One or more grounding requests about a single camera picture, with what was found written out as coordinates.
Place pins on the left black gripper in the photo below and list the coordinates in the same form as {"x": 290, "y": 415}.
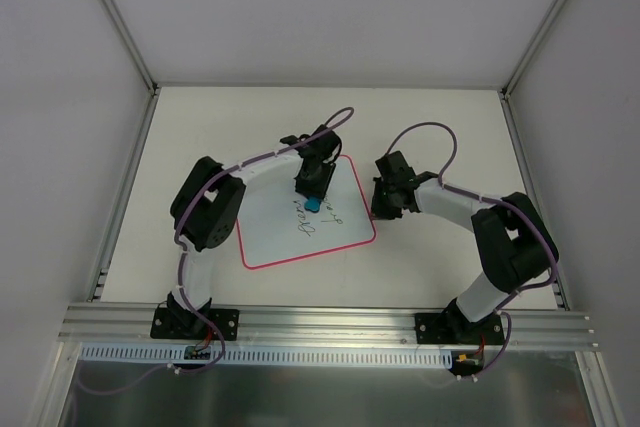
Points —
{"x": 313, "y": 186}

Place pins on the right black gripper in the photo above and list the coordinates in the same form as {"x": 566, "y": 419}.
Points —
{"x": 385, "y": 202}

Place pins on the blue bone-shaped eraser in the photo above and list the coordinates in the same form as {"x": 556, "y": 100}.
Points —
{"x": 313, "y": 204}

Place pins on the pink framed whiteboard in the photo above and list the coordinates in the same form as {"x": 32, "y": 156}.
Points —
{"x": 274, "y": 227}

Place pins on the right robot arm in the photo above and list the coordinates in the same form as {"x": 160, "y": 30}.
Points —
{"x": 513, "y": 243}

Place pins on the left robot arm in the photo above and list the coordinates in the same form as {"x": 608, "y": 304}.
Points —
{"x": 208, "y": 203}

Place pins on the right aluminium frame post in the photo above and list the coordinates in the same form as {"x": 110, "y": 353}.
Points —
{"x": 550, "y": 102}

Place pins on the aluminium frame post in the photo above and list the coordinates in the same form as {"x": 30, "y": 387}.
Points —
{"x": 151, "y": 89}
{"x": 550, "y": 102}

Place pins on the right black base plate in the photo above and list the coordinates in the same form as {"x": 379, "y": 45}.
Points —
{"x": 438, "y": 329}

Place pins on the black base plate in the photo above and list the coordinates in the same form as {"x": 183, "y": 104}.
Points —
{"x": 175, "y": 323}
{"x": 438, "y": 329}

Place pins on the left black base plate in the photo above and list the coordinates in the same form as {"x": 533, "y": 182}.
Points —
{"x": 175, "y": 323}

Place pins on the aluminium mounting rail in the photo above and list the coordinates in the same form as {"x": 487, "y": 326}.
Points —
{"x": 532, "y": 330}

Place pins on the white slotted cable duct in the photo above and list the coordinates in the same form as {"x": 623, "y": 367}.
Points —
{"x": 270, "y": 356}

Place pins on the left aluminium frame post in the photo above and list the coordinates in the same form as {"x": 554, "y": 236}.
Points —
{"x": 151, "y": 89}

